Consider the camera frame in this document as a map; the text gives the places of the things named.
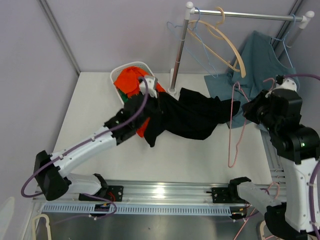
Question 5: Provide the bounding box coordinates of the black t shirt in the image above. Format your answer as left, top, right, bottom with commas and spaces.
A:
142, 88, 241, 147

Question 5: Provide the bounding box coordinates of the green t shirt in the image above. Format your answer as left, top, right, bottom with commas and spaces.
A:
118, 89, 129, 103

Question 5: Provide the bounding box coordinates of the orange t shirt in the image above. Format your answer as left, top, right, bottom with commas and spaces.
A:
114, 66, 165, 139

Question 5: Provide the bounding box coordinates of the pink wire hanger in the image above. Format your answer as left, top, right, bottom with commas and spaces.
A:
227, 77, 276, 168

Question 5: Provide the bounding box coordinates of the light blue wire hanger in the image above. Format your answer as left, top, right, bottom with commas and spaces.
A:
166, 12, 219, 78

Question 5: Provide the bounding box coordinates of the beige wooden hanger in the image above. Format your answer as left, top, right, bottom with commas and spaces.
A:
187, 7, 247, 78

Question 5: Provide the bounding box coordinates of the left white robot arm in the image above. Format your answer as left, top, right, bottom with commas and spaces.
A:
33, 94, 160, 201

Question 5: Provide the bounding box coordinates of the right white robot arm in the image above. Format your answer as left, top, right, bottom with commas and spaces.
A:
227, 89, 320, 240

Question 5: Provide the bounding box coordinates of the grey blue t shirt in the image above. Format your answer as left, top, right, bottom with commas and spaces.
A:
204, 30, 300, 130

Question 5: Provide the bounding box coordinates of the beige hanger on floor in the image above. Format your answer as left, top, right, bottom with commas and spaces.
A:
258, 221, 276, 240

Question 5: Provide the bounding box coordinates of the pink hanger on floor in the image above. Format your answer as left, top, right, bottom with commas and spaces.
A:
233, 181, 281, 240

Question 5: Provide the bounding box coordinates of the beige hanger floor left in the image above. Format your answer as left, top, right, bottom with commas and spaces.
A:
31, 213, 53, 240

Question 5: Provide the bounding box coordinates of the white plastic basket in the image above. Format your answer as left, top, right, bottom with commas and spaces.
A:
109, 61, 155, 105

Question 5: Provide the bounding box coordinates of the white metal clothes rack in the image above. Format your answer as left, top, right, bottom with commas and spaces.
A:
167, 0, 315, 96

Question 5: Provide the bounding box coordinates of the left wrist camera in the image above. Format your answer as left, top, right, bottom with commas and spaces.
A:
138, 75, 158, 98

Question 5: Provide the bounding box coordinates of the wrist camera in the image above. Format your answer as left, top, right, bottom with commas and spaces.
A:
264, 75, 298, 98
138, 75, 158, 98

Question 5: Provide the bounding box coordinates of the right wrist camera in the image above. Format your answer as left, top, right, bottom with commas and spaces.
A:
264, 75, 298, 98

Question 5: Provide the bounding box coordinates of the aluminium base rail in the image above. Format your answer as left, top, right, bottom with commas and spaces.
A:
56, 125, 286, 201

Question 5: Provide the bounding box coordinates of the right black mount plate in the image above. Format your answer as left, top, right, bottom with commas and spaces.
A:
210, 187, 244, 204

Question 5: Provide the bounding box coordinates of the black mount plate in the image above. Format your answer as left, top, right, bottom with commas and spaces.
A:
210, 187, 244, 204
78, 185, 124, 202

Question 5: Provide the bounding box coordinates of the left black mount plate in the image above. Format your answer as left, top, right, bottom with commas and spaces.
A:
78, 185, 124, 202

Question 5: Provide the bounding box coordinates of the blue wire hanger right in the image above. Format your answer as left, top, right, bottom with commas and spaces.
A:
271, 13, 297, 68

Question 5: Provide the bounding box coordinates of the white slotted cable duct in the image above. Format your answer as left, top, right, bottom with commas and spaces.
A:
42, 203, 236, 216

